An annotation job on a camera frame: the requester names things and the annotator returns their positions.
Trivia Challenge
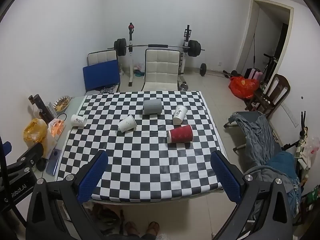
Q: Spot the grey ribbed cup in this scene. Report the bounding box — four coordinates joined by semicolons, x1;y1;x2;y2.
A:
143;99;162;115

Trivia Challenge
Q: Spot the barbell with black plates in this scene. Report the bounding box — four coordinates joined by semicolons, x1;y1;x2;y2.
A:
107;38;205;57

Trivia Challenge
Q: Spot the pink suitcase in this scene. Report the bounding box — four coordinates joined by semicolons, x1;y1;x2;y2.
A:
244;68;264;81

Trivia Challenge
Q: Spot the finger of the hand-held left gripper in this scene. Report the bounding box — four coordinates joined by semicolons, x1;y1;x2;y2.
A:
6;142;44;178
0;141;12;157

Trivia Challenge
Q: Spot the dark bottle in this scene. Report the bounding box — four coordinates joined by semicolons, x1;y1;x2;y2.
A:
28;94;54;123

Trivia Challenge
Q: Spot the plain white paper cup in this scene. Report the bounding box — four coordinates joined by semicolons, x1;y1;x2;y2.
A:
118;115;138;133

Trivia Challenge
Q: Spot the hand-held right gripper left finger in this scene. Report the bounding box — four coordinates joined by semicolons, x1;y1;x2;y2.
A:
26;150;109;240

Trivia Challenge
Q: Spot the white plastic bag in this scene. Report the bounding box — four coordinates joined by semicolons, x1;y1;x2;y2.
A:
296;130;320;168

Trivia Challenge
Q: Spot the dark wooden chair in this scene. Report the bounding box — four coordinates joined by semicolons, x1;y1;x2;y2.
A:
244;74;291;119

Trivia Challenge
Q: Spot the black kick scooter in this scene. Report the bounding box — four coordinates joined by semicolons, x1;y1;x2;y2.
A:
262;53;279;82

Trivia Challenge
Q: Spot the woven snack basket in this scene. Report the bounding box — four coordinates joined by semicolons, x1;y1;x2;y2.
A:
53;95;71;113

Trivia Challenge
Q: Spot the folding cot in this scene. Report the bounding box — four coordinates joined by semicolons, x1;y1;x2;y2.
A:
224;111;284;155

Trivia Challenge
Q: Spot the blue smartphone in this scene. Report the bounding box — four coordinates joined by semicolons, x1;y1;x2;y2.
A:
46;149;62;176

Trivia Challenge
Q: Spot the white cup with black print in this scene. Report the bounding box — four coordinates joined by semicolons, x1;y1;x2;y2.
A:
173;105;188;125
71;114;88;127

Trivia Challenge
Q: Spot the black white checkered tablecloth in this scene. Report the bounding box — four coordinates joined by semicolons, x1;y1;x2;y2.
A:
57;91;225;203

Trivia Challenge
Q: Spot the white barbell rack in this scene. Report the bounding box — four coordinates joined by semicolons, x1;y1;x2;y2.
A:
126;23;193;87

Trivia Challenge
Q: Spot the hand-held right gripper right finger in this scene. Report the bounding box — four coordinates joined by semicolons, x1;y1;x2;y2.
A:
210;151;293;240

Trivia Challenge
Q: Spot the blue board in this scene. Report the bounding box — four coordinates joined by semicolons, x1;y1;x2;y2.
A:
83;59;121;92

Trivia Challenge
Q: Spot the door frame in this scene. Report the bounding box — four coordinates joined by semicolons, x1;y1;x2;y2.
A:
236;0;294;80

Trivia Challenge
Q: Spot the person's foot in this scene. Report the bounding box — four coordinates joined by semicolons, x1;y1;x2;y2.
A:
147;221;160;237
124;221;138;236

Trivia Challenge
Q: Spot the grey cloth on cot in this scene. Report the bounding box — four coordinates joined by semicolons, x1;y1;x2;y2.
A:
244;151;302;217

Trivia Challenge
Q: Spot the yellow plastic bag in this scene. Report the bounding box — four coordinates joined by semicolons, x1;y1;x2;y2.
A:
24;118;48;148

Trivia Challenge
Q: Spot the person's right foot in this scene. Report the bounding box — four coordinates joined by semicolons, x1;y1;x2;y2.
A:
147;221;160;237

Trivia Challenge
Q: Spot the red plastic bag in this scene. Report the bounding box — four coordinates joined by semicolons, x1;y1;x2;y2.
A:
229;76;260;99

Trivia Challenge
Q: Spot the person's left foot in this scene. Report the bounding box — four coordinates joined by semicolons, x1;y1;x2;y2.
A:
124;221;138;236

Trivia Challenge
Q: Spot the red ribbed paper cup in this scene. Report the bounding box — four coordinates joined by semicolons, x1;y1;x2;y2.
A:
167;124;194;144

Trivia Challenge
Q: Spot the orange plastic bag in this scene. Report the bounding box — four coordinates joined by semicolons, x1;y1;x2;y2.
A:
47;114;67;137

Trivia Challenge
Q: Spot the small black dumbbell bar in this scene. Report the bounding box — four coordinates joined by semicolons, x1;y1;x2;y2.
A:
200;63;240;78

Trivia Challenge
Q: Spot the white padded chair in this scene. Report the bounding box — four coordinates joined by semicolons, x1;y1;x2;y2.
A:
141;49;181;92
87;50;120;93

